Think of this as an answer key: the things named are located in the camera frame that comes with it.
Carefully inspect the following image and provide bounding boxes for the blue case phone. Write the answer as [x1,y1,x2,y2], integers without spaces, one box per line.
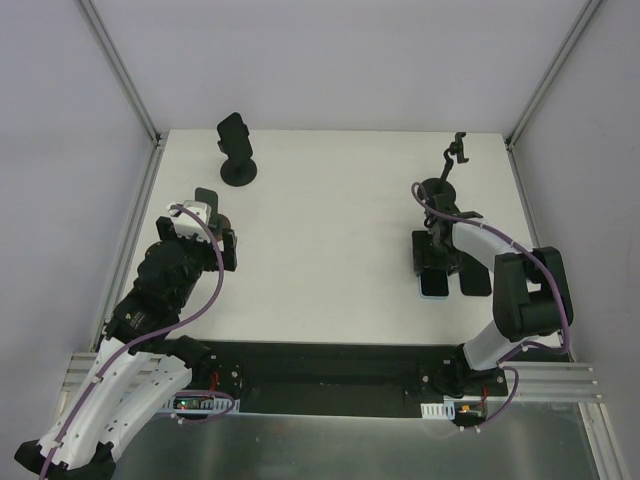
[418,269,449,299]

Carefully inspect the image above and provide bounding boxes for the black phone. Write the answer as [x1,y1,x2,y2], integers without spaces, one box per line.
[458,253,492,297]
[216,112,253,163]

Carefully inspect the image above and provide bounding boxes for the black round base stand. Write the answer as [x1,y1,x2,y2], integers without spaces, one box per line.
[418,132,469,203]

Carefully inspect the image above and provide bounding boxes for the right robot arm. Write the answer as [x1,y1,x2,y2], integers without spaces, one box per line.
[411,182,573,398]

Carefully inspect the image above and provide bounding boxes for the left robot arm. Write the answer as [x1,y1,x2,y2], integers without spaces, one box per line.
[14,212,237,479]

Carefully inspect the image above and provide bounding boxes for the brown base phone stand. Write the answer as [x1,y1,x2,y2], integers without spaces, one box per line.
[195,187,231,240]

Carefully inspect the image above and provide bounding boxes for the rear black phone stand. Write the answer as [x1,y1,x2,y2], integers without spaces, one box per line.
[218,139,257,187]

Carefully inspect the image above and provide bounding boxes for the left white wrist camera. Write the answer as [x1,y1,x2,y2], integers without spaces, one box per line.
[167,200,211,243]

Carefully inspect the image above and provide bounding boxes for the left aluminium frame post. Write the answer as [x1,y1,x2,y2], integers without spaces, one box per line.
[74,0,163,147]

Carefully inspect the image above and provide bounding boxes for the aluminium frame post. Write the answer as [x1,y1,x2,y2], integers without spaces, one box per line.
[74,0,163,147]
[505,0,606,152]

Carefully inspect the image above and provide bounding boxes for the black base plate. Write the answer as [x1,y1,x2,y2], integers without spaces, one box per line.
[188,341,507,418]

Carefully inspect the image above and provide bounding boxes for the left white cable duct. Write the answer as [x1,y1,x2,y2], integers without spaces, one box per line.
[160,393,240,415]

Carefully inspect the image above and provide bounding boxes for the white cable duct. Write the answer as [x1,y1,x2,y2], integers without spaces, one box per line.
[160,393,240,415]
[420,400,456,421]

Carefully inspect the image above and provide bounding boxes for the right white cable duct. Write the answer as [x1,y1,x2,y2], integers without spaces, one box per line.
[420,400,456,421]

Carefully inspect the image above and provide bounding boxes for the right aluminium frame post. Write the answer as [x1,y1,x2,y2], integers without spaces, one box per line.
[505,0,606,152]

